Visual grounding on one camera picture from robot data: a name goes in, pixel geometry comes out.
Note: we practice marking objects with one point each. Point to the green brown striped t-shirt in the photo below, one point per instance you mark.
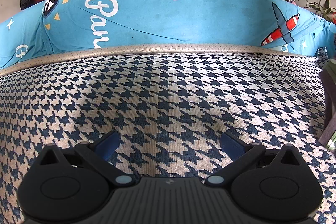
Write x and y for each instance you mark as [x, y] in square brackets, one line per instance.
[328, 87]

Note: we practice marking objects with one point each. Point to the tall leafy potted plant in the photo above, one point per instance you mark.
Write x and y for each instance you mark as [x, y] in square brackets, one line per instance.
[321, 7]

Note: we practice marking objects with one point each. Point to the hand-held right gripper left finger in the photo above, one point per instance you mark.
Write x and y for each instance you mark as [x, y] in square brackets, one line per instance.
[107, 145]

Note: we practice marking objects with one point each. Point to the houndstooth sofa mat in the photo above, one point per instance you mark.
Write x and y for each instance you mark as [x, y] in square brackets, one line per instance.
[168, 98]

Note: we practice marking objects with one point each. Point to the blue printed sofa cover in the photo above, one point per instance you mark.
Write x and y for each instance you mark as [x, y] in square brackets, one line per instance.
[170, 16]

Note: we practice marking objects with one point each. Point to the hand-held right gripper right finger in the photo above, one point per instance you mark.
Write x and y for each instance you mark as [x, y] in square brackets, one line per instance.
[231, 142]

